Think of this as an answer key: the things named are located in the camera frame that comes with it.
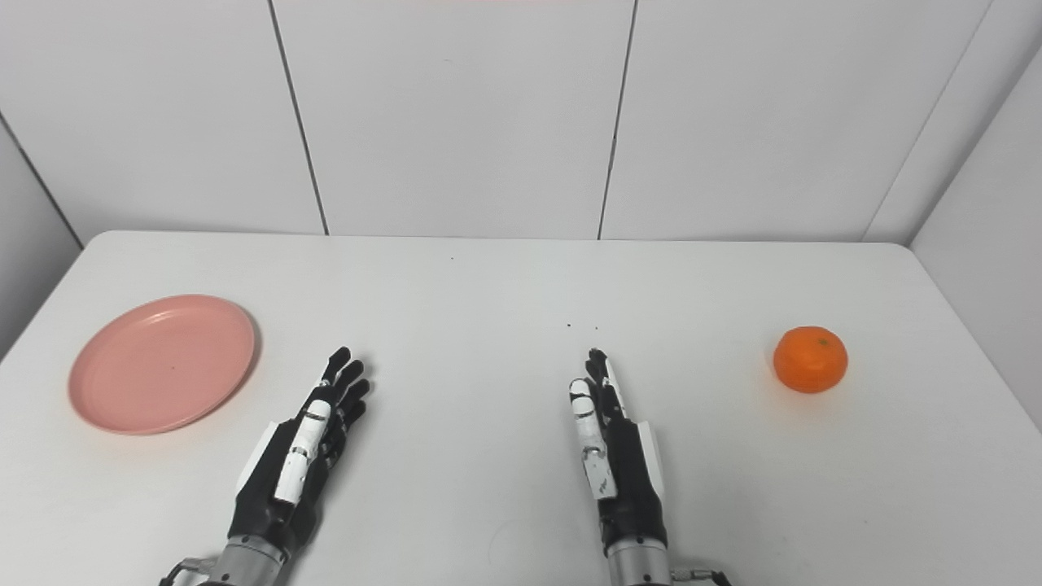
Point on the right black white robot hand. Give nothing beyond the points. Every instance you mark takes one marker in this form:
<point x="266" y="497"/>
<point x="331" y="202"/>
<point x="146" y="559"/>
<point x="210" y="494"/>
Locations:
<point x="631" y="480"/>

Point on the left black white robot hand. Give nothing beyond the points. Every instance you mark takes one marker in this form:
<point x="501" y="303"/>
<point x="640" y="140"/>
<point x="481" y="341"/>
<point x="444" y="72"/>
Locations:
<point x="277" y="488"/>

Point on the pink round plate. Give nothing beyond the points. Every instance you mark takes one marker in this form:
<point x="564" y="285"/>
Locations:
<point x="163" y="364"/>

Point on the orange fruit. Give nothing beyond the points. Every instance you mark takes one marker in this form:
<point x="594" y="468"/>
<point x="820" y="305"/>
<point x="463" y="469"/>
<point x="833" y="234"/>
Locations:
<point x="810" y="360"/>

